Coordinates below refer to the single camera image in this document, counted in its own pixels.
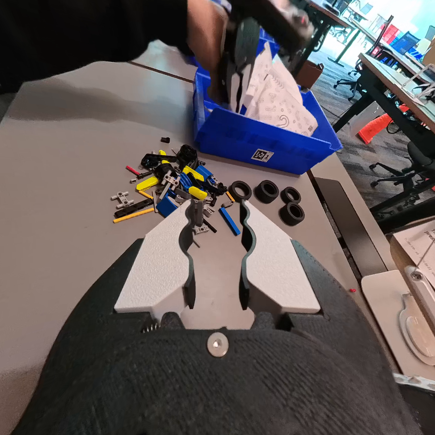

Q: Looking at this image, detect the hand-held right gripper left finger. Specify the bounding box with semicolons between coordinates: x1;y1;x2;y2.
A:
114;198;197;323

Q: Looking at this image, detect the orange cone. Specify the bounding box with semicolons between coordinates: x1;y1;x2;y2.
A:
356;105;410;144

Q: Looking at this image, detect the white printed paper sheet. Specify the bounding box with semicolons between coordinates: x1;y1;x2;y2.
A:
390;222;435;288

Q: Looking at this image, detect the pile of lego pieces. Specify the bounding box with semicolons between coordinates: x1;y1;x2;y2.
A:
110;144;236;236

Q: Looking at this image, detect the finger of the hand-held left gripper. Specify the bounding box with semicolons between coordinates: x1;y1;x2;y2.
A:
208;51;232;105
228;63;253;114

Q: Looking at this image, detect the black lego tire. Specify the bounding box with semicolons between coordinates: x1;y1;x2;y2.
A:
280;186;302;205
229;180;253;202
279;201;306;227
254;180;280;204

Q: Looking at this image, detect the dark table with black legs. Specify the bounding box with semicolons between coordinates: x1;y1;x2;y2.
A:
292;0;362;77

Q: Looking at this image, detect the blue plastic bin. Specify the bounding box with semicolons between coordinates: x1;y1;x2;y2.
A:
192;28;344;176

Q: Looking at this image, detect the wooden table with black legs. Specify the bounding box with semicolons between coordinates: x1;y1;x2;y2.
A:
331;52;435;136

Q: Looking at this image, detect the cardboard box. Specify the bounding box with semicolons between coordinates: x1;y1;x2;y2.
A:
295;60;324;89

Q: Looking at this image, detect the person's left hand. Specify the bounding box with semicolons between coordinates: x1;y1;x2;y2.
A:
186;0;232;73

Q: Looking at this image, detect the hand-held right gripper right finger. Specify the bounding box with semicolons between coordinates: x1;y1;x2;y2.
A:
239;200;322;325

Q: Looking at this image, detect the white mounting plate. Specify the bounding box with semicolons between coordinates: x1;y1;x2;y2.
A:
361;265;435;367

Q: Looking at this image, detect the black office chair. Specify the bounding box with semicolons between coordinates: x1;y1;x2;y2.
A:
368;140;435;220

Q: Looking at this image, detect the person's left forearm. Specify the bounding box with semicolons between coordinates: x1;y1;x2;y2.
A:
0;0;190;94

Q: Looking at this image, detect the blue lego beam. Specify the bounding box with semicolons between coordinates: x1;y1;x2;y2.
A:
218;207;241;237

